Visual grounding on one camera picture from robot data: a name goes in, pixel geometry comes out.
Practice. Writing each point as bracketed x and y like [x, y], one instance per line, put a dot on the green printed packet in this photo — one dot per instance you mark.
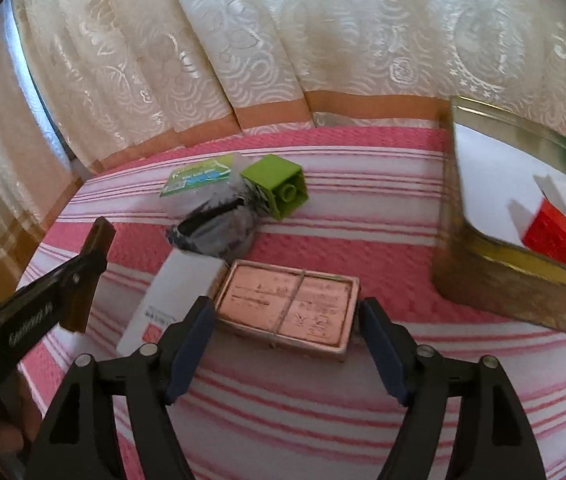
[195, 175]

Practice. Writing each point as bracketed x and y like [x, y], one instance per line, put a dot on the cream patterned curtain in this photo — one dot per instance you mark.
[288, 35]

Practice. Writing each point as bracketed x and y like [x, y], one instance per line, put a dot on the red building block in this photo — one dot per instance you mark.
[558, 237]

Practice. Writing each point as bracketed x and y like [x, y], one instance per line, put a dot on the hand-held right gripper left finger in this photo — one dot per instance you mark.
[190, 350]

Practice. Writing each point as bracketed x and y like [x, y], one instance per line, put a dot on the black items in clear bag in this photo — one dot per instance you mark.
[215, 225]

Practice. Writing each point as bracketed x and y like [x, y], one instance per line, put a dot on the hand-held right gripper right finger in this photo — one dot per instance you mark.
[383, 350]

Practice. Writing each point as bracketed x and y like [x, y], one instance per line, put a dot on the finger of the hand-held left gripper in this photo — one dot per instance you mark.
[85, 275]

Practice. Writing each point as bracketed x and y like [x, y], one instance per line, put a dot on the green building block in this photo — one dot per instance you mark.
[275, 185]

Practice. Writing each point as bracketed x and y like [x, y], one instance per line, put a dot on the pink box with rubber band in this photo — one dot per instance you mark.
[288, 305]

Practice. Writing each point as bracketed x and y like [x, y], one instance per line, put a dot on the pink striped cloth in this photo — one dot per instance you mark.
[283, 410]

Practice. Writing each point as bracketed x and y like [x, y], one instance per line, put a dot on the gold metal tin box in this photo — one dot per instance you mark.
[503, 290]

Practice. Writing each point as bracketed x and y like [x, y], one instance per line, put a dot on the white cardboard box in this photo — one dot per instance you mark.
[163, 300]

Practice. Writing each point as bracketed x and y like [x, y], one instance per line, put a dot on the white paper lining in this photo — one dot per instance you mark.
[493, 180]

